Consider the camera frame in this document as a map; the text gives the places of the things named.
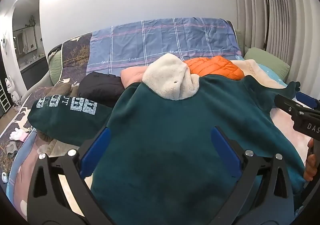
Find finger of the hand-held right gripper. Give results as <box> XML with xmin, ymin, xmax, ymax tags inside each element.
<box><xmin>296</xmin><ymin>91</ymin><xmax>320</xmax><ymax>111</ymax></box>
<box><xmin>274</xmin><ymin>94</ymin><xmax>305</xmax><ymax>119</ymax></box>

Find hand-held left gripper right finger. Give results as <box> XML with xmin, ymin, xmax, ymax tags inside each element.
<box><xmin>211</xmin><ymin>126</ymin><xmax>294</xmax><ymax>225</ymax></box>

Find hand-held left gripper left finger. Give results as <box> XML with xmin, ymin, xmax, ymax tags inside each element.
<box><xmin>27</xmin><ymin>127</ymin><xmax>112</xmax><ymax>225</ymax></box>

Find dark green fleece hoodie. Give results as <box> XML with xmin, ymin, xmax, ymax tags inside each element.
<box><xmin>27</xmin><ymin>53</ymin><xmax>309</xmax><ymax>225</ymax></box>

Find person's right hand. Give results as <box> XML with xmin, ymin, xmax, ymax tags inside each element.
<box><xmin>303</xmin><ymin>138</ymin><xmax>320</xmax><ymax>182</ymax></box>

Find pink patterned bed sheet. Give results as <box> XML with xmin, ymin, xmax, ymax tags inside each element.
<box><xmin>269</xmin><ymin>99</ymin><xmax>314</xmax><ymax>166</ymax></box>

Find cream fleece blanket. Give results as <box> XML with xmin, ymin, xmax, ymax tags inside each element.
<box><xmin>234</xmin><ymin>60</ymin><xmax>288</xmax><ymax>90</ymax></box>

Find green pillow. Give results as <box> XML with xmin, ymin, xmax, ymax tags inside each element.
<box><xmin>48</xmin><ymin>50</ymin><xmax>63</xmax><ymax>85</ymax></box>
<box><xmin>244</xmin><ymin>47</ymin><xmax>291</xmax><ymax>82</ymax></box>

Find black padded jacket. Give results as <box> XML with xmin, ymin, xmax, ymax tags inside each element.
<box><xmin>79</xmin><ymin>72</ymin><xmax>125</xmax><ymax>108</ymax></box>

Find brown fleece garment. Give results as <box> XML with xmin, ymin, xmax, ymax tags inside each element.
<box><xmin>37</xmin><ymin>81</ymin><xmax>81</xmax><ymax>102</ymax></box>

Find pink padded garment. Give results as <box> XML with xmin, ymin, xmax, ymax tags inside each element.
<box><xmin>121</xmin><ymin>65</ymin><xmax>151</xmax><ymax>89</ymax></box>

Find orange puffer jacket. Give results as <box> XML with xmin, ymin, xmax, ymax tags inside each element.
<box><xmin>184</xmin><ymin>56</ymin><xmax>245</xmax><ymax>81</ymax></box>

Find grey pleated curtain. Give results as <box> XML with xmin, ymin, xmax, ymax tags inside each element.
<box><xmin>231</xmin><ymin>0</ymin><xmax>320</xmax><ymax>97</ymax></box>

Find grey slipper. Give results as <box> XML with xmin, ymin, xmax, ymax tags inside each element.
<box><xmin>3</xmin><ymin>141</ymin><xmax>18</xmax><ymax>159</ymax></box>

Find dark floral deer blanket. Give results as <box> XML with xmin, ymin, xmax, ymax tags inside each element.
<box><xmin>0</xmin><ymin>33</ymin><xmax>92</xmax><ymax>166</ymax></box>

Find white cat figurine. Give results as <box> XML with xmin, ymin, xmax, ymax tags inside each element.
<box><xmin>5</xmin><ymin>75</ymin><xmax>22</xmax><ymax>112</ymax></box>

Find white ladder shelf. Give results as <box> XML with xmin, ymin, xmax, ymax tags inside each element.
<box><xmin>0</xmin><ymin>85</ymin><xmax>12</xmax><ymax>114</ymax></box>

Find blue plaid bed sheet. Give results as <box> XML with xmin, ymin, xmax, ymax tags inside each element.
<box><xmin>86</xmin><ymin>17</ymin><xmax>242</xmax><ymax>76</ymax></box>

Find hanging green plant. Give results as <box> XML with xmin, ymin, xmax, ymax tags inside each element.
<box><xmin>25</xmin><ymin>15</ymin><xmax>37</xmax><ymax>27</ymax></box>

